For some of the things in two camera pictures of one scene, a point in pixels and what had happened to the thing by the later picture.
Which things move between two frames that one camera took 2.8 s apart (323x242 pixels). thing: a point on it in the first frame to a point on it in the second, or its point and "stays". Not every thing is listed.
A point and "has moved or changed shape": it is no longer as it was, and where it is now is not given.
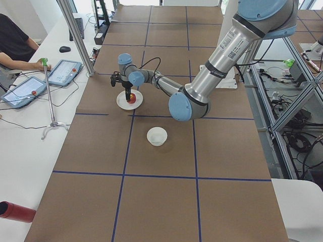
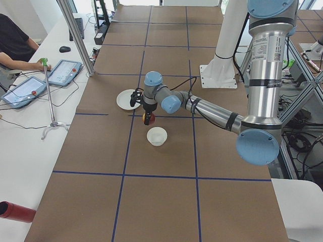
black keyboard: (79, 24) stays
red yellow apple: (132, 98) has moved or changed shape
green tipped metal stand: (53, 124) stays
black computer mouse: (63, 49) stays
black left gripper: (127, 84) to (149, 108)
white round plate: (122, 102) stays
